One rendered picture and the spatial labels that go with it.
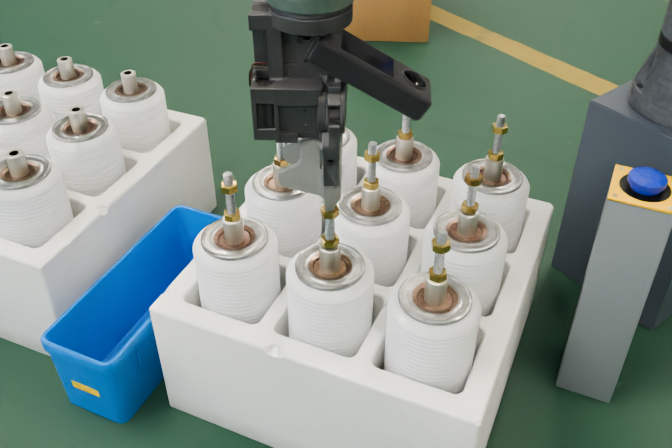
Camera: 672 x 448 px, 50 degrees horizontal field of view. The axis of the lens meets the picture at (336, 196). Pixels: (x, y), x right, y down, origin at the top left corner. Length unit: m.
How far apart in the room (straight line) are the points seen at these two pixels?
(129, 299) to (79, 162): 0.20
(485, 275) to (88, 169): 0.55
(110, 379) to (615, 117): 0.72
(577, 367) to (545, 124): 0.69
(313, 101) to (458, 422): 0.35
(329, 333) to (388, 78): 0.30
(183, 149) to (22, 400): 0.42
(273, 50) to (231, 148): 0.83
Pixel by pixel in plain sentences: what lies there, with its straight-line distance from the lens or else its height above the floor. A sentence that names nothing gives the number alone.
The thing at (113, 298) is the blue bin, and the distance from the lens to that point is 1.04.
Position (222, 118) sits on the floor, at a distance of 1.55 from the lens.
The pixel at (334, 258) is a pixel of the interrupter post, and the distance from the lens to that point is 0.77.
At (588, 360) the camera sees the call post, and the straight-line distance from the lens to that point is 0.99.
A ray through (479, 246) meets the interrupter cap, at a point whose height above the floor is 0.25.
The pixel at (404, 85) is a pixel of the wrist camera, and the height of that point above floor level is 0.48.
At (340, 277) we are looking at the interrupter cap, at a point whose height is 0.25.
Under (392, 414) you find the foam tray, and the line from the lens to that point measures 0.79.
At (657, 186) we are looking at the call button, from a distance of 0.84.
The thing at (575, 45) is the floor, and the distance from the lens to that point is 1.94.
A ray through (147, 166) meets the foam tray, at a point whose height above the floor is 0.18.
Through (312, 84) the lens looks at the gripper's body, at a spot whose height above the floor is 0.48.
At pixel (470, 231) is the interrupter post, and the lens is 0.83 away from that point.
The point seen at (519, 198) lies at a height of 0.25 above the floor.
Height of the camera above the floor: 0.78
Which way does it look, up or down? 37 degrees down
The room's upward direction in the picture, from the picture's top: straight up
